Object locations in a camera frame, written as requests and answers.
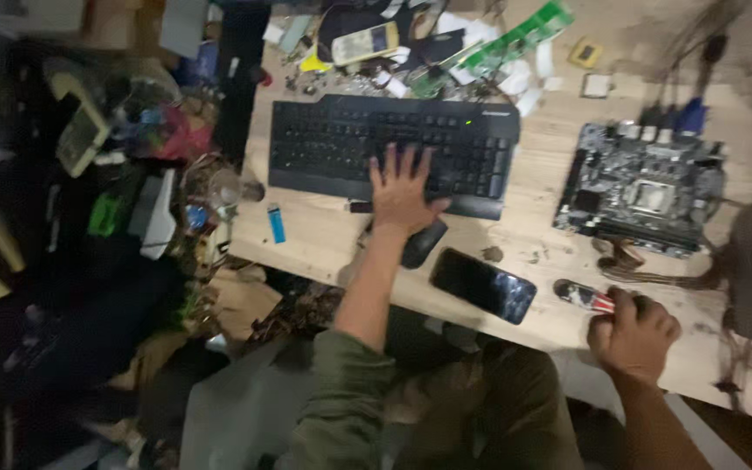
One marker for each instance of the person's right hand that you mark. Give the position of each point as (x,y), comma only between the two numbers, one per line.
(634,339)

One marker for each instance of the person's left hand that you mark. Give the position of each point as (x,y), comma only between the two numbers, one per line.
(401,196)

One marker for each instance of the person's right fingers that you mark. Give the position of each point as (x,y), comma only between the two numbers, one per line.
(643,313)

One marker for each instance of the grey computer motherboard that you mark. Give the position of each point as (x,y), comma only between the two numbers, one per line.
(640,186)

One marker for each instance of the black smartphone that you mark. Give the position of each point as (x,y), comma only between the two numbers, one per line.
(482,285)

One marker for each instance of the person's olive trousers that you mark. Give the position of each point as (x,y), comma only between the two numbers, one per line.
(493,405)

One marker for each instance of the black computer mouse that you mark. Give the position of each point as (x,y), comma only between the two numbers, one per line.
(423,245)

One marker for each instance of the silver square processor chip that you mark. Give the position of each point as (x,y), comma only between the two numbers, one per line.
(596,85)

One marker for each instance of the scattered white paper scraps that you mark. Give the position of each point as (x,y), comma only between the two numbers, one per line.
(526,75)

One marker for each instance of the yellow square processor chip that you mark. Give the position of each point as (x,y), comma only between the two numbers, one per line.
(585,53)

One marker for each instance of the green circuit board strip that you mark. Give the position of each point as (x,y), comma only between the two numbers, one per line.
(506,42)

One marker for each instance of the small black stick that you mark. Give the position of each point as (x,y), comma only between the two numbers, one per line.
(358,207)

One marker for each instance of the person's olive green sleeve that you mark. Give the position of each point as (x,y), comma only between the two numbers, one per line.
(343,398)

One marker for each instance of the dark flat wallet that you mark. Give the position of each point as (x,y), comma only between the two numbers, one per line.
(440,47)

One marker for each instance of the black computer keyboard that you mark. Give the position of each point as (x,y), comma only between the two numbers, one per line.
(337,147)

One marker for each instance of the blue lighter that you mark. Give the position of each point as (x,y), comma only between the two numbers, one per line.
(276,223)

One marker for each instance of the yellow old mobile phone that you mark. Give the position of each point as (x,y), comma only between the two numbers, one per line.
(366,43)

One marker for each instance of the heap of electronic clutter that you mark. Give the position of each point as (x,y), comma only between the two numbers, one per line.
(89,196)

